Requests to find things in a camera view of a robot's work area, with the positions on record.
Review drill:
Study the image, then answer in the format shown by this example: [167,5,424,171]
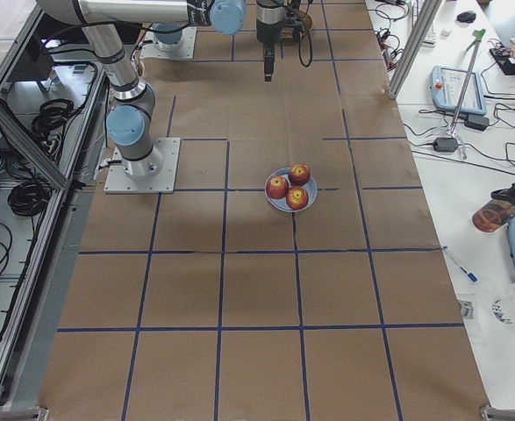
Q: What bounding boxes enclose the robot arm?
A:
[152,1,289,82]
[38,1,213,180]

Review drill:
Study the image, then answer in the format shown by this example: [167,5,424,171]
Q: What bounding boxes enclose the black braided cable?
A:
[278,0,314,68]

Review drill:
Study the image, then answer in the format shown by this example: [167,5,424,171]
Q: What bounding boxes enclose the brown water bottle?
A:
[472,183,515,232]

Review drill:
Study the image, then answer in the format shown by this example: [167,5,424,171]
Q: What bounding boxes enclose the coiled black cables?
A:
[7,179,47,218]

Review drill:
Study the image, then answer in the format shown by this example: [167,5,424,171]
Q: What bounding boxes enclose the woven wicker basket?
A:
[281,10,313,44]

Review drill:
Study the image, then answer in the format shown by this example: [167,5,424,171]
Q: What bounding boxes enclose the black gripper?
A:
[256,18,280,82]

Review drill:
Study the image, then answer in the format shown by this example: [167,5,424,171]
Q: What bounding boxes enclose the red apple on plate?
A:
[265,175,290,200]
[285,186,309,211]
[288,163,311,186]

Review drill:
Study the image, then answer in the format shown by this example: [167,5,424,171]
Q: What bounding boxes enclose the metal side frame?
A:
[0,10,108,404]

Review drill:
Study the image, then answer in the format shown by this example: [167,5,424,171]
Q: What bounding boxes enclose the black power adapter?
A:
[432,137,459,153]

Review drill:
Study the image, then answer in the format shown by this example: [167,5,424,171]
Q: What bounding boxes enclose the green tipped reacher stick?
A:
[447,29,486,161]

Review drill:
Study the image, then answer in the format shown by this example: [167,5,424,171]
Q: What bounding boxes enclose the aluminium frame post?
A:
[386,0,441,100]

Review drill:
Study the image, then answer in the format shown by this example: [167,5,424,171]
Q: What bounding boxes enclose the black computer mouse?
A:
[456,11,477,24]

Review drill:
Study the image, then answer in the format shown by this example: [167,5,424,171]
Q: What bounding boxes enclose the black power brick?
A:
[464,114,490,132]

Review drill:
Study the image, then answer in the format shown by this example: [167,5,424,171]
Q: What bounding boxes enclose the blue white pen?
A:
[442,246,478,282]

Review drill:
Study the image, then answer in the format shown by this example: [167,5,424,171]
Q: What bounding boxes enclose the light blue plate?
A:
[265,168,318,212]

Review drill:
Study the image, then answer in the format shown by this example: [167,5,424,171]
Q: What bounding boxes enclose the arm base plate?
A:
[139,27,197,61]
[104,138,182,194]

